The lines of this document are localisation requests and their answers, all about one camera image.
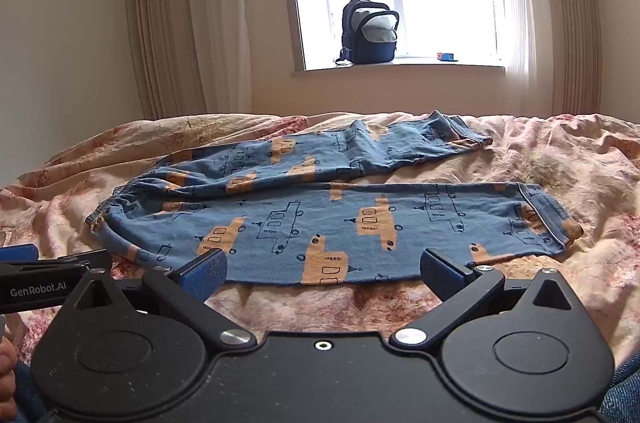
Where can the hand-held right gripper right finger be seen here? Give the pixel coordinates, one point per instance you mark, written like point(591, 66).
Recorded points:
point(442, 273)

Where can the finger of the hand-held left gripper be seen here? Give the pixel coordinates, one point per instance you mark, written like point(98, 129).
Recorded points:
point(20, 252)
point(82, 260)

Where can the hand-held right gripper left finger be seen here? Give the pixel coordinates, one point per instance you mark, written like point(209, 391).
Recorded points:
point(202, 275)

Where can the blue pants with orange print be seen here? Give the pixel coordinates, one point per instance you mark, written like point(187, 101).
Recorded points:
point(300, 213)

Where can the person's left hand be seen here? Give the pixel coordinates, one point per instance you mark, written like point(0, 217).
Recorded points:
point(7, 365)

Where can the pink floral blanket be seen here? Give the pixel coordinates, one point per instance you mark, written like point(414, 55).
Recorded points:
point(575, 163)

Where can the white windowsill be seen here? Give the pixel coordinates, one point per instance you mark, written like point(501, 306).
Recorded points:
point(400, 68)

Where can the small blue and red box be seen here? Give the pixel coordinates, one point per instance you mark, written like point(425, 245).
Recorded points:
point(446, 57)

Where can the dark blue backpack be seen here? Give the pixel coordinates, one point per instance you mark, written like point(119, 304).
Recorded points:
point(370, 35)

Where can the beige curtain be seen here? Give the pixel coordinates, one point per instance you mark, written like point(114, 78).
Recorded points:
point(175, 3)
point(550, 3)

